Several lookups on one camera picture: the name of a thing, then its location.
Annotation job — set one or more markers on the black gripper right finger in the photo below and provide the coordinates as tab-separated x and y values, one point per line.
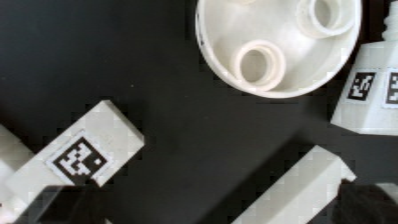
367	204

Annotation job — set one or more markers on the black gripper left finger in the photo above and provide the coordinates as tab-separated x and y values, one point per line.
66	205

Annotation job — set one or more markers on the white stool leg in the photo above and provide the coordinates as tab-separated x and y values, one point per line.
303	191
81	158
367	110

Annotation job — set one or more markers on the white round stool seat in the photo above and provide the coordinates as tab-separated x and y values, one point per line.
278	42

